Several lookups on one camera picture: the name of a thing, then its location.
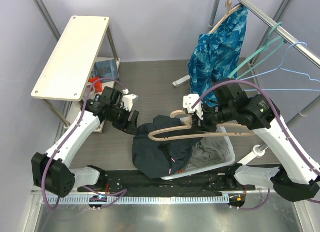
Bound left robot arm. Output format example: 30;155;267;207
31;87;139;198

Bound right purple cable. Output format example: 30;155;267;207
192;78;320;210

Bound light blue hanger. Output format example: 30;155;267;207
237;41;320;92

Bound blue book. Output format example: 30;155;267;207
91;59;120;80

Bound teal plastic hanger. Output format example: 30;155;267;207
228;22;285;79

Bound white laundry basket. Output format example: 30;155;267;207
161;136;236;180

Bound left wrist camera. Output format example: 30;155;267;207
121;88;139;111

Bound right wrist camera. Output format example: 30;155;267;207
182;94;203;119

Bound beige wooden hanger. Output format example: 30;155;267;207
208;0;244;34

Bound grey cloth in basket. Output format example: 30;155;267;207
190;137;228;167

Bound clear glass mug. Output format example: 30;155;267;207
82;82;96;101

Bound white side shelf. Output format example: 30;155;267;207
31;15;121;129

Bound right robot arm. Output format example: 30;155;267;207
186;79;320;202

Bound red box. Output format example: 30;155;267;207
89;77;103;93

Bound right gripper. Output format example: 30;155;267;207
191;103;235;133

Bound blue floral shorts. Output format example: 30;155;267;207
187;5;249;96

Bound metal clothes rack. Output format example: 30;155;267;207
172;0;320;165

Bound dark navy shorts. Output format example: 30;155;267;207
131;115;202;179

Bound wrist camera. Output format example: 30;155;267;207
182;94;203;119
121;88;139;111

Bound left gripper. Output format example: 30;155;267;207
105;104;139;135

